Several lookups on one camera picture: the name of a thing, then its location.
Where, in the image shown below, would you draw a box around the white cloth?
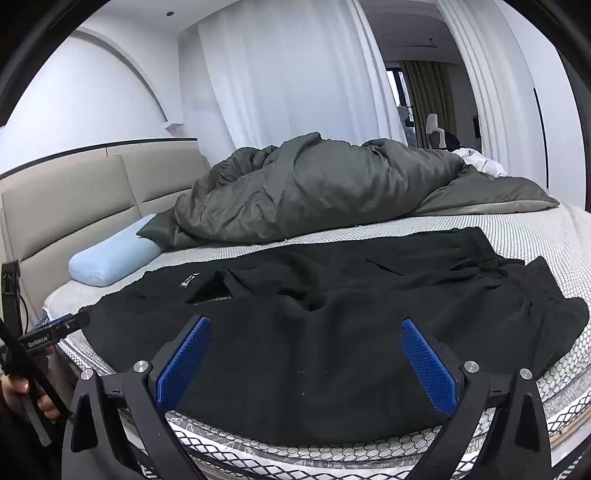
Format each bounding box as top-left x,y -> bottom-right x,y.
450,147 -> 509,179

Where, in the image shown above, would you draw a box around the brown curtain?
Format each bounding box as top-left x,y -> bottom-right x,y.
405,60 -> 458,149

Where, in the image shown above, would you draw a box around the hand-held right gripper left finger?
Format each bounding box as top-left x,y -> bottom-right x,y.
61,315 -> 214,480

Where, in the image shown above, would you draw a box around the white chair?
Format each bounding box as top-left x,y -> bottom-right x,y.
425,113 -> 447,151

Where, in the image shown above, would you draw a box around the person's left hand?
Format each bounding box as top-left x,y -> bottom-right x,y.
0,374 -> 62,419

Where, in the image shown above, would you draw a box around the white sheer curtain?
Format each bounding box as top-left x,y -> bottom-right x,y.
198,0 -> 409,153

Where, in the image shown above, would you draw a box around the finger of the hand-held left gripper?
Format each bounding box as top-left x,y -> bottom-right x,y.
18,312 -> 91,355

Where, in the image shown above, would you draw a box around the dark grey duvet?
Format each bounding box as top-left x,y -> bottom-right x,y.
137,131 -> 560,252

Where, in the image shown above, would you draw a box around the light blue pillow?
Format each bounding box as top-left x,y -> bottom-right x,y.
68,213 -> 162,287

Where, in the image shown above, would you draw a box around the black pants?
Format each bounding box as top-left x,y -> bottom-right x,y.
83,226 -> 591,446

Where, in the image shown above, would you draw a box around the white pleated curtain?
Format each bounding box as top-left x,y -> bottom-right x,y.
436,0 -> 548,178

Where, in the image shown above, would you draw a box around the beige padded headboard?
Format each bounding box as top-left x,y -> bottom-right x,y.
0,138 -> 213,324

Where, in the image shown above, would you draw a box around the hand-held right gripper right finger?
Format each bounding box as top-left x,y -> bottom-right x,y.
399,318 -> 553,480

